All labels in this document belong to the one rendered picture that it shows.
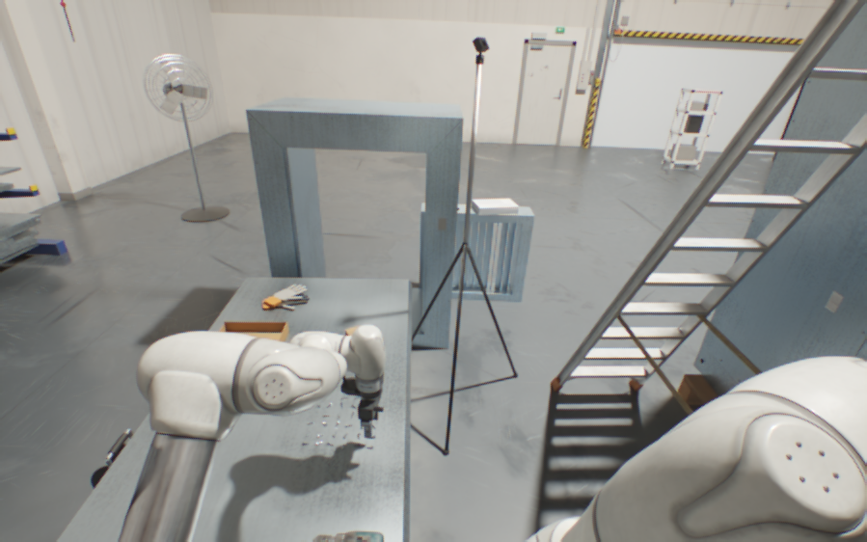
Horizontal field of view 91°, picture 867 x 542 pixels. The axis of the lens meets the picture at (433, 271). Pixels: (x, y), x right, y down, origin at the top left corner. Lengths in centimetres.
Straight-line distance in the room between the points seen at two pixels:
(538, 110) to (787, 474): 1030
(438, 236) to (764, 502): 243
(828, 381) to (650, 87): 1101
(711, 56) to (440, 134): 985
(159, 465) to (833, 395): 83
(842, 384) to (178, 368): 83
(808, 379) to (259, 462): 150
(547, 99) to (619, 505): 1027
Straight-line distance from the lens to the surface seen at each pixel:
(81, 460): 293
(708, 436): 36
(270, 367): 73
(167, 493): 83
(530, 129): 1055
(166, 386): 83
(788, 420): 36
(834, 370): 51
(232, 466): 168
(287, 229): 280
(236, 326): 226
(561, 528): 89
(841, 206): 247
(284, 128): 263
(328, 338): 131
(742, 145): 169
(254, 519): 154
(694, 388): 306
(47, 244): 549
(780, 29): 1236
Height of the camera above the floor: 190
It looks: 27 degrees down
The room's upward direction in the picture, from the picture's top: 2 degrees clockwise
